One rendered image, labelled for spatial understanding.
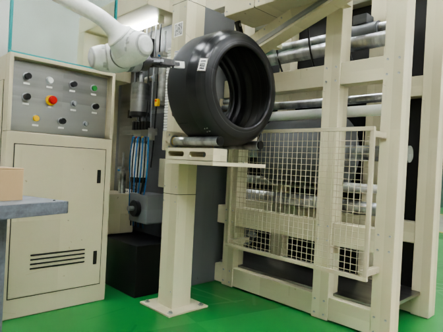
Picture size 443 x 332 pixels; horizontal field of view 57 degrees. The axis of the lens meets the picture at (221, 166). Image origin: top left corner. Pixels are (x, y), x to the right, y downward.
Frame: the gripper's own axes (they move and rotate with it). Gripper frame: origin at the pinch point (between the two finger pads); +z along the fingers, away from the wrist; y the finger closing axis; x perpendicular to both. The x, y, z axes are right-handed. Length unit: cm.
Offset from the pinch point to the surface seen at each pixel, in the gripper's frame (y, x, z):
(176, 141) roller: 18.5, 35.1, 10.8
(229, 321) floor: -4, 127, 21
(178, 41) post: 31.3, -18.4, 26.1
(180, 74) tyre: 2.9, 3.6, 3.5
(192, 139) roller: 6.2, 33.9, 11.1
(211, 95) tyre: -11.4, 14.6, 8.8
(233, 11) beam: 17, -35, 55
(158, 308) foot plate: 30, 123, 1
